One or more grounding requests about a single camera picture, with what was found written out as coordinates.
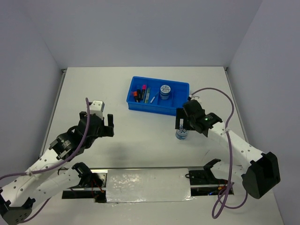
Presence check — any blue jar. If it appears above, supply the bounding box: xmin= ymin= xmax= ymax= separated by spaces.
xmin=159 ymin=84 xmax=171 ymax=100
xmin=175 ymin=124 xmax=188 ymax=140

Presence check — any yellow pen refill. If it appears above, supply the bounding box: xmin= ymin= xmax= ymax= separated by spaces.
xmin=144 ymin=87 xmax=150 ymax=104

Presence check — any blue cap black highlighter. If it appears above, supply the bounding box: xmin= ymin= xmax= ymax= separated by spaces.
xmin=136 ymin=89 xmax=142 ymax=102

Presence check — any pink cap black highlighter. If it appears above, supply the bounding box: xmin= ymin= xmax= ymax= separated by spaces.
xmin=140 ymin=85 xmax=147 ymax=102

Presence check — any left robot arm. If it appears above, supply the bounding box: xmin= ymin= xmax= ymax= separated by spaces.
xmin=0 ymin=112 xmax=114 ymax=225

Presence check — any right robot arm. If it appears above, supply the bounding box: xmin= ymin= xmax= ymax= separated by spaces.
xmin=175 ymin=100 xmax=280 ymax=199

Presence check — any blue compartment tray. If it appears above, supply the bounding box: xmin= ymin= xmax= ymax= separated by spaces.
xmin=127 ymin=76 xmax=189 ymax=116

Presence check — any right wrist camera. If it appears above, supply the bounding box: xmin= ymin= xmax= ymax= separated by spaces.
xmin=189 ymin=95 xmax=202 ymax=103

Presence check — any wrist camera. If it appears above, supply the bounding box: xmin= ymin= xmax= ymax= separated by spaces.
xmin=90 ymin=100 xmax=105 ymax=120
xmin=189 ymin=95 xmax=202 ymax=103

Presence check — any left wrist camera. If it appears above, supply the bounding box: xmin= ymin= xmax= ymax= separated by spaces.
xmin=90 ymin=100 xmax=105 ymax=120

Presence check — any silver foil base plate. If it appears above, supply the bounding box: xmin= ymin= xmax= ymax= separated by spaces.
xmin=106 ymin=168 xmax=193 ymax=203

